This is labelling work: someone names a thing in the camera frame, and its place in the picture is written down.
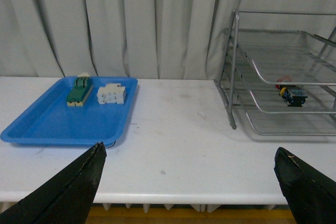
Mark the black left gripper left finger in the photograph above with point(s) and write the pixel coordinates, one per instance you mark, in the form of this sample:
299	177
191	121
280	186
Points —
65	198

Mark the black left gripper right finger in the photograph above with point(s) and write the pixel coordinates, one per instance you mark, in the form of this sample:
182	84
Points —
309	193

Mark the red emergency stop button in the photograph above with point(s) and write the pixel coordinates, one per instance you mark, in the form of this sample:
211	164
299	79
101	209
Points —
292	94

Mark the silver mesh tray rack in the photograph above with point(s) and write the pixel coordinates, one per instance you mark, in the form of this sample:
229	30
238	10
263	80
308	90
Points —
264	48

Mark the blue plastic tray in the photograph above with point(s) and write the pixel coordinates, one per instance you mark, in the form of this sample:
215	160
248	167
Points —
50	121

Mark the white terminal block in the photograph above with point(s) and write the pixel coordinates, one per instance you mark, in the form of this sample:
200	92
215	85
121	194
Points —
111	93

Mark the grey curtain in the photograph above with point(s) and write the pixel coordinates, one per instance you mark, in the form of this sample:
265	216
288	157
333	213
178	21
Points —
155	39

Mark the green knife switch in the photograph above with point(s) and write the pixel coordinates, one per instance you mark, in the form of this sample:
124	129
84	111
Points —
80	91

